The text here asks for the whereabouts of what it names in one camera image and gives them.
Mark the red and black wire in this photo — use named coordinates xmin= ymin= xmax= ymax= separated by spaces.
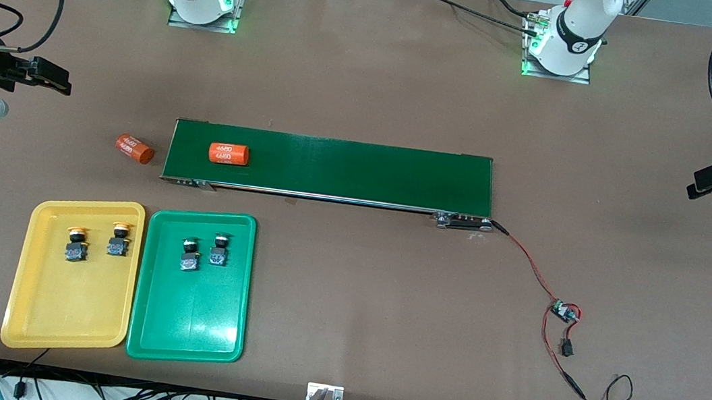
xmin=471 ymin=220 xmax=607 ymax=400

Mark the green push button switch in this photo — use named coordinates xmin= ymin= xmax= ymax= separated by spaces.
xmin=208 ymin=231 xmax=232 ymax=268
xmin=178 ymin=237 xmax=202 ymax=273

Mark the black cable on table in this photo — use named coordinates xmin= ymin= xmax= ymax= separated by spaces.
xmin=412 ymin=0 xmax=544 ymax=36

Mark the yellow plastic tray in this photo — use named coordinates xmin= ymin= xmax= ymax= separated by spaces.
xmin=0 ymin=188 xmax=148 ymax=363

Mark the orange cylindrical battery cell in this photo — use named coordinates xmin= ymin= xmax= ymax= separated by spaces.
xmin=206 ymin=140 xmax=251 ymax=168
xmin=113 ymin=132 xmax=158 ymax=167

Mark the green plastic tray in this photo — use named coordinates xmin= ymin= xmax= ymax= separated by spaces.
xmin=124 ymin=201 xmax=260 ymax=372

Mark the yellow push button switch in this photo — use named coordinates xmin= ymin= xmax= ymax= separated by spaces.
xmin=105 ymin=220 xmax=135 ymax=260
xmin=63 ymin=227 xmax=91 ymax=265

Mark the silver mounting bracket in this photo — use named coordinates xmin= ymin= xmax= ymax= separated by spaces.
xmin=305 ymin=382 xmax=345 ymax=400

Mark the green conveyor belt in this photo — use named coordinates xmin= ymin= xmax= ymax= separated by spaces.
xmin=158 ymin=116 xmax=502 ymax=235

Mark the small green circuit board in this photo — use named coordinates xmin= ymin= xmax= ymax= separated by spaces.
xmin=550 ymin=297 xmax=585 ymax=324

